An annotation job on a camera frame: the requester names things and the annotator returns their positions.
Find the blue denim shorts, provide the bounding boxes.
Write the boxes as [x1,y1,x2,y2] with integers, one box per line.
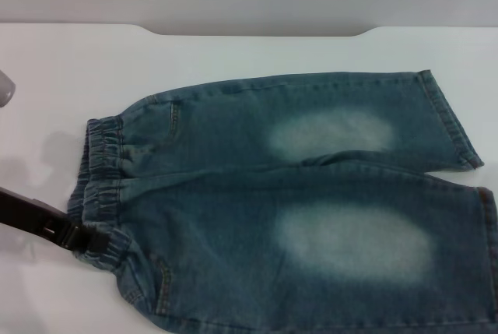
[66,69,498,334]

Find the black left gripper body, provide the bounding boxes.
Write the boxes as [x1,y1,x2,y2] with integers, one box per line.
[0,188,74,250]

